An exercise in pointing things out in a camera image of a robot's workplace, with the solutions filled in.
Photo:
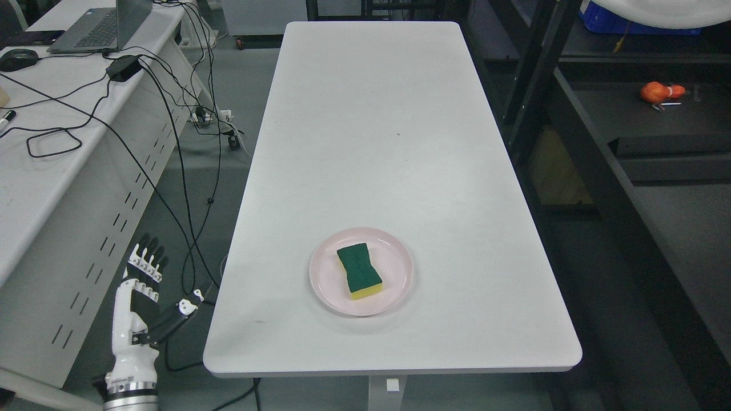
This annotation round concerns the black power adapter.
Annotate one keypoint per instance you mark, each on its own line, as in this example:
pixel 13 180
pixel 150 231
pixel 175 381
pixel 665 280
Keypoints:
pixel 123 68

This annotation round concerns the pink round plate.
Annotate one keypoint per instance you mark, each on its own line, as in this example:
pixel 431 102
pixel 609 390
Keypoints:
pixel 388 255

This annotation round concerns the grey laptop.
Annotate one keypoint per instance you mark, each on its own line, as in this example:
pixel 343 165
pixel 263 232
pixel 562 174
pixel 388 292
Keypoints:
pixel 101 29

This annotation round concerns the blue plastic crate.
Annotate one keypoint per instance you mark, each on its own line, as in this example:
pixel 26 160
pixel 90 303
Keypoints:
pixel 600 20

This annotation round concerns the white table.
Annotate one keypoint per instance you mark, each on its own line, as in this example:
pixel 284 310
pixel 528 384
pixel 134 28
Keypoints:
pixel 385 125

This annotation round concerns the orange toy on shelf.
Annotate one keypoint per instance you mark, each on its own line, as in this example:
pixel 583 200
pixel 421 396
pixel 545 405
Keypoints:
pixel 656 92

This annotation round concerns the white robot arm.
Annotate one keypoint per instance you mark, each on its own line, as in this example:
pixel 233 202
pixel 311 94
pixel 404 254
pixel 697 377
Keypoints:
pixel 132 396

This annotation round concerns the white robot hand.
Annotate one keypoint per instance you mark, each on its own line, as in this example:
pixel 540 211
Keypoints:
pixel 140 326

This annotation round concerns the white side desk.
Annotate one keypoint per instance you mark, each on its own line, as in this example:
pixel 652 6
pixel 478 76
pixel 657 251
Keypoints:
pixel 79 164

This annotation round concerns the black computer mouse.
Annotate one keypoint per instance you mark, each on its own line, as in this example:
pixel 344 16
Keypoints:
pixel 17 59

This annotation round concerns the black metal shelf rack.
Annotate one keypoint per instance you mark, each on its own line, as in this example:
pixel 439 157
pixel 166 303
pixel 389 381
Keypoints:
pixel 631 198

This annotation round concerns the green yellow sponge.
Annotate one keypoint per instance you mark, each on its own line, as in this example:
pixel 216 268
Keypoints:
pixel 363 279

